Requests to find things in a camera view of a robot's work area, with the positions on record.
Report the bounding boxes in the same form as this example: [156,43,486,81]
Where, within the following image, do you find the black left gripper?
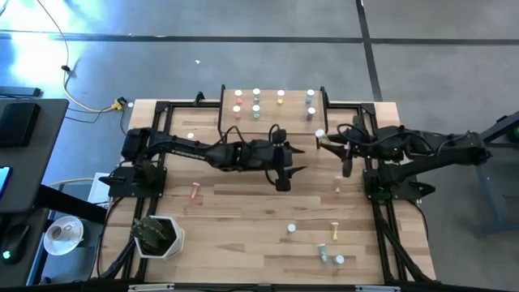
[239,128,308,178]

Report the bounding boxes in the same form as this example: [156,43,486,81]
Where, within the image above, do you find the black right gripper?
[323,129,380,163]

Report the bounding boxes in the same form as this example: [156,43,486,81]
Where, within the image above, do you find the black floor tape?
[355,0,384,102]
[0,31,519,45]

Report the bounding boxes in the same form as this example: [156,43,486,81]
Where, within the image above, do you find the succulent in white hexagonal pot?
[130,214,186,260]

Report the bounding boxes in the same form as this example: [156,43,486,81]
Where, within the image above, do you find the blue-grey metal stand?
[465,109,519,238]

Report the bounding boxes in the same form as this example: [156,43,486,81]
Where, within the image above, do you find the white paper sheet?
[88,172,114,206]

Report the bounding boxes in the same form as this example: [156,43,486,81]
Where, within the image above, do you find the black desk bar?
[36,184,109,225]

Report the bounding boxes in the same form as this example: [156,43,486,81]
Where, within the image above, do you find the white coffee cup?
[48,222,78,244]

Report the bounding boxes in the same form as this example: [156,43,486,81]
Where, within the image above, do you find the white cup on saucer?
[43,215,85,257]

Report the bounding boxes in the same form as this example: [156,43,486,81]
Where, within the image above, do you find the dark grey desk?
[0,98,70,215]

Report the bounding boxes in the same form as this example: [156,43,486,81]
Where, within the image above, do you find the black rectangular pad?
[0,101,42,148]

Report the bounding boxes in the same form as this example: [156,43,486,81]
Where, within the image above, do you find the dark flat bar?
[0,85,43,99]

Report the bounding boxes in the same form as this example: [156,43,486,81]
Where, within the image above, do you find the black computer mouse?
[0,222,32,267]

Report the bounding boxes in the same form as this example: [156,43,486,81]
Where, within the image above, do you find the phone with lit screen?
[0,165,12,200]

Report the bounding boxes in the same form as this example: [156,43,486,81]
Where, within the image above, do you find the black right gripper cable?
[336,122,380,141]

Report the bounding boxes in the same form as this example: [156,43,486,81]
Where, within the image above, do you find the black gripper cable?
[218,123,284,148]
[336,122,380,141]

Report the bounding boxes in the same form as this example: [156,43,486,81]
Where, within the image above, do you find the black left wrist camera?
[274,170,292,193]

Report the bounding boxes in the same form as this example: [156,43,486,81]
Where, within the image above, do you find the wooden shelf black frame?
[217,84,330,149]

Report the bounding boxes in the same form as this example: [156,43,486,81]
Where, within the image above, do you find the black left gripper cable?
[218,123,284,148]

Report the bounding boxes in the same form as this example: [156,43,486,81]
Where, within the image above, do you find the silver metal bracket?
[354,285,402,292]
[128,283,175,292]

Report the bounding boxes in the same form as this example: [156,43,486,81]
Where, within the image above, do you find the yellow cable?
[36,0,118,114]
[47,177,98,188]

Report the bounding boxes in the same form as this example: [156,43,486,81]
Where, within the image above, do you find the black floor cable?
[60,64,129,137]

